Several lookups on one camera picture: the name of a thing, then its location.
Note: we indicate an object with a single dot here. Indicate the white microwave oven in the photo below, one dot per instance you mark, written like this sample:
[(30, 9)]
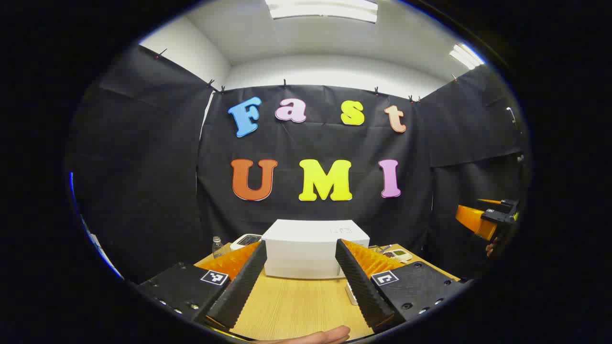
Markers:
[(311, 248)]

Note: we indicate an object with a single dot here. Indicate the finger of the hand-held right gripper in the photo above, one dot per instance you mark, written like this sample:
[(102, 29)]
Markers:
[(490, 201), (471, 220)]

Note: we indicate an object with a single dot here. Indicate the white divided dish with grains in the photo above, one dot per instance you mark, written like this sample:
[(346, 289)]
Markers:
[(399, 255)]

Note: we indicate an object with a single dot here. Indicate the black backdrop cloth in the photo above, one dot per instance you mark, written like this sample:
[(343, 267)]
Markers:
[(167, 167)]

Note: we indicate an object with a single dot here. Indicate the white toaster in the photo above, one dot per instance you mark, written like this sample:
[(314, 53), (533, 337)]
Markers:
[(245, 240)]

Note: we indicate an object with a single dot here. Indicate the ceiling light panel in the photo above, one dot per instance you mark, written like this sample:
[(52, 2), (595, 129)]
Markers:
[(320, 9), (466, 56)]

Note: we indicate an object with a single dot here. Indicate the white plastic tray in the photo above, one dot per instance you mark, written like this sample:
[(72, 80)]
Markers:
[(352, 294)]

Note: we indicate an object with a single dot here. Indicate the clear plastic water bottle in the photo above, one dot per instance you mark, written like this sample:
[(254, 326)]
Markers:
[(217, 248)]

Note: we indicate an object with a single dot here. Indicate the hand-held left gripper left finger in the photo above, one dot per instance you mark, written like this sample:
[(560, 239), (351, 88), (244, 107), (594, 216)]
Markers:
[(244, 286)]

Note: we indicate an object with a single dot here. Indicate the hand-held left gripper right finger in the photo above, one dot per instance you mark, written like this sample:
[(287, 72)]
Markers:
[(361, 286)]

